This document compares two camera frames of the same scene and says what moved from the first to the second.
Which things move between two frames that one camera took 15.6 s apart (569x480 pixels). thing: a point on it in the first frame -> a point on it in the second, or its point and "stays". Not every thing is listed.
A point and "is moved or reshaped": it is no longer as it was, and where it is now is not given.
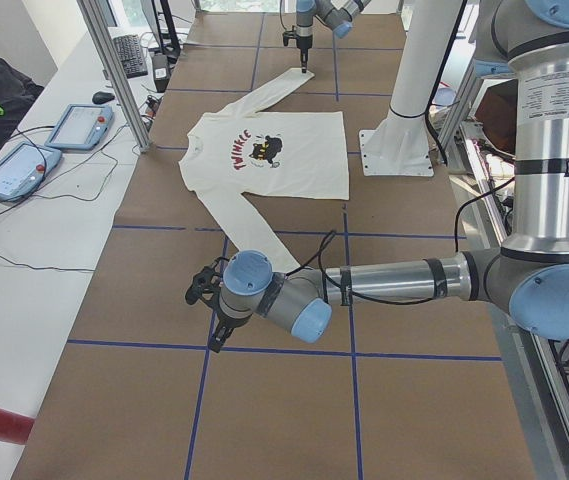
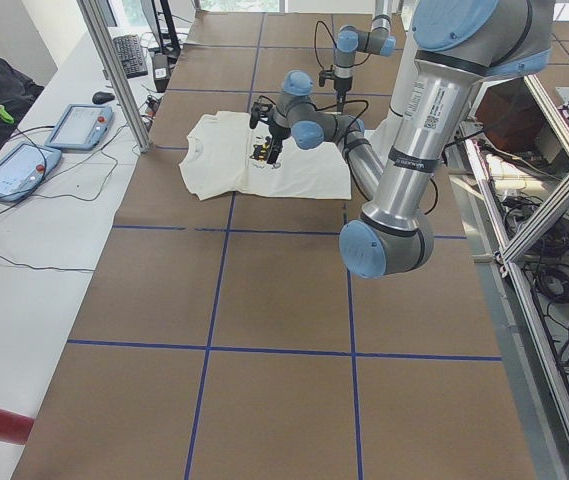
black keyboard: (132, 55) stays
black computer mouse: (102, 97) stays
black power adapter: (161, 72) stays
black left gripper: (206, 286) -> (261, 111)
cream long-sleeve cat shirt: (244, 152) is moved or reshaped
